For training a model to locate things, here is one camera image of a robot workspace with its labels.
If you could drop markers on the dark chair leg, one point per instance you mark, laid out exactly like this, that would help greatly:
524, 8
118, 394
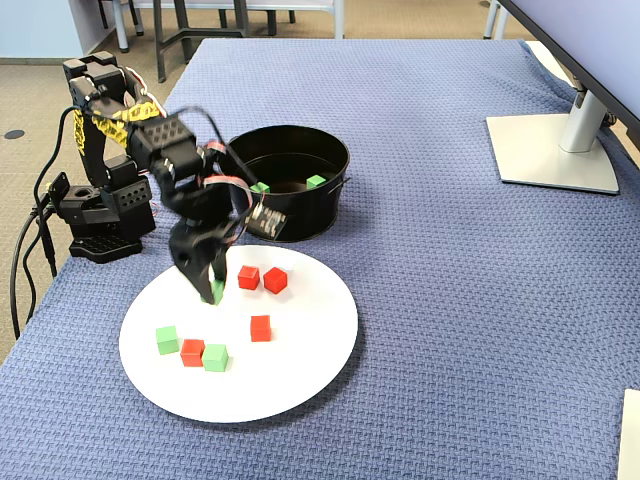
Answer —
271, 20
102, 14
136, 20

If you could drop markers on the gray chair legs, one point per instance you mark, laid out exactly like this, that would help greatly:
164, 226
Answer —
501, 22

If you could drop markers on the black wrist camera board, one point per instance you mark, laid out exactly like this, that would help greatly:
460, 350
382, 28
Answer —
267, 220

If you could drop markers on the monitor with silver stand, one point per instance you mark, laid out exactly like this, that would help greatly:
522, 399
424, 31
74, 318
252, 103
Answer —
550, 155

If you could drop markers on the green cube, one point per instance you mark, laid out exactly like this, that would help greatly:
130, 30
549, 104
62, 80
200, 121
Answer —
215, 358
218, 294
315, 182
167, 340
260, 188

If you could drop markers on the blue woven table cloth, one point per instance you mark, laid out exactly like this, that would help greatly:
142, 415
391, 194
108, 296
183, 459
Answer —
425, 275

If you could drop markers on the light gray table frame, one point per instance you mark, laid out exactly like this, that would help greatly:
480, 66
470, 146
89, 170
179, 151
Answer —
339, 20

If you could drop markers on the light blue cabinet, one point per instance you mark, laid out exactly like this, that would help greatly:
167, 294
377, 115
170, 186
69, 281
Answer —
40, 25

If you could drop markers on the light gray table leg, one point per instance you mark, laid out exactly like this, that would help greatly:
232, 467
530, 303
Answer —
121, 30

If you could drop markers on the white round plate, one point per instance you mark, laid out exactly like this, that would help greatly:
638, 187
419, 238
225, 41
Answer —
300, 360

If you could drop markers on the black metal bucket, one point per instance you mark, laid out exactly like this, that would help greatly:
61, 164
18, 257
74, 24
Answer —
310, 220

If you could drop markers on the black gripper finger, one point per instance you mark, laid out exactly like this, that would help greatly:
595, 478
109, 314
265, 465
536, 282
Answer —
221, 270
202, 287

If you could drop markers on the white flat board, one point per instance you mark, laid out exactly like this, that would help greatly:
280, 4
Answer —
631, 440

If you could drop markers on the black floor disc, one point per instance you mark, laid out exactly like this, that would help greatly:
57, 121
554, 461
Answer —
12, 134

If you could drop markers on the red cube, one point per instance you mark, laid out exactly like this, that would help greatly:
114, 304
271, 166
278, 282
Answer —
248, 277
192, 352
275, 280
260, 328

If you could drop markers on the dark metal stool frame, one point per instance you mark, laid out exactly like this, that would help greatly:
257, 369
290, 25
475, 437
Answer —
159, 50

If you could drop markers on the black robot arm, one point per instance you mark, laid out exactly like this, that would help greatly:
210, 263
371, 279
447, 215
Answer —
160, 135

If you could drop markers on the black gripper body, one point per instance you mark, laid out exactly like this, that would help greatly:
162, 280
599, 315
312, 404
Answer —
192, 254

